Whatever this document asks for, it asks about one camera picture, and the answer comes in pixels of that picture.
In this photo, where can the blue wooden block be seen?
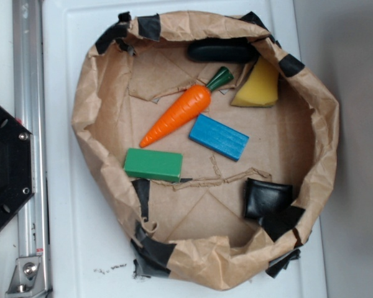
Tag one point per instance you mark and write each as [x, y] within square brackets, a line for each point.
[218, 137]

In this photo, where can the green wooden block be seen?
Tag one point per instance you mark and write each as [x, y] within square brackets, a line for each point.
[149, 164]

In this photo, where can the brown paper bin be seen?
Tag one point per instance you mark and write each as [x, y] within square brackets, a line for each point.
[195, 230]

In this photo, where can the orange toy carrot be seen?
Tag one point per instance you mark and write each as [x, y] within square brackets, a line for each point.
[187, 107]

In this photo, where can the black square pouch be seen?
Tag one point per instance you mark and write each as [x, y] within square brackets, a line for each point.
[264, 198]

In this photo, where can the yellow sponge wedge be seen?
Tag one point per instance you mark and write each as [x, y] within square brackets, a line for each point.
[261, 87]

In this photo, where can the black oval stone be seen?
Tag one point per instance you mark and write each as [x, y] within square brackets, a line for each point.
[234, 50]

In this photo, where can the white plastic tray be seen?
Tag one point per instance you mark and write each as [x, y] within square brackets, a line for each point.
[90, 254]

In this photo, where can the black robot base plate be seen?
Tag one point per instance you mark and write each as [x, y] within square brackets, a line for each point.
[16, 186]

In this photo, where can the aluminium extrusion rail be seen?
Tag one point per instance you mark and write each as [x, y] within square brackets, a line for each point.
[33, 231]

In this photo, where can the metal corner bracket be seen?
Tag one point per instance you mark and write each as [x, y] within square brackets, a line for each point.
[28, 278]

